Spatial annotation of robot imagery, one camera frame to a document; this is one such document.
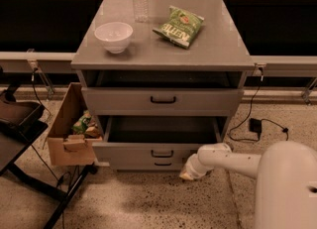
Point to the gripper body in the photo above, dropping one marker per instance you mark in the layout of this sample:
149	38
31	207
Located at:
200	166

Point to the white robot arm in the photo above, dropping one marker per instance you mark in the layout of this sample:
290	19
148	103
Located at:
285	175

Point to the grey drawer cabinet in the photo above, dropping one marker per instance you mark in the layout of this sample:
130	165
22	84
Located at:
216	59

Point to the grey top drawer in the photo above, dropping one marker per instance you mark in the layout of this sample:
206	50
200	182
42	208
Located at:
162	101

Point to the black power adapter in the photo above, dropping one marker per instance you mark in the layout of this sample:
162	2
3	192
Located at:
255	125

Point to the green snack bag in box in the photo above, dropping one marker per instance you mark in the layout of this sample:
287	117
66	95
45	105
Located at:
82	124

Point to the brown cardboard box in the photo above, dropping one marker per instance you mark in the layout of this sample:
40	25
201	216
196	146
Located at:
65	147

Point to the green Kettle chips bag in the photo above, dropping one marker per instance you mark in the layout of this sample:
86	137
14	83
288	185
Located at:
181	27

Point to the white ceramic bowl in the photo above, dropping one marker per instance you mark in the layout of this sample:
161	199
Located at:
114	36

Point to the black stand with tray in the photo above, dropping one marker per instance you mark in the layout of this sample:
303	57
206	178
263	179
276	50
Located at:
19	129

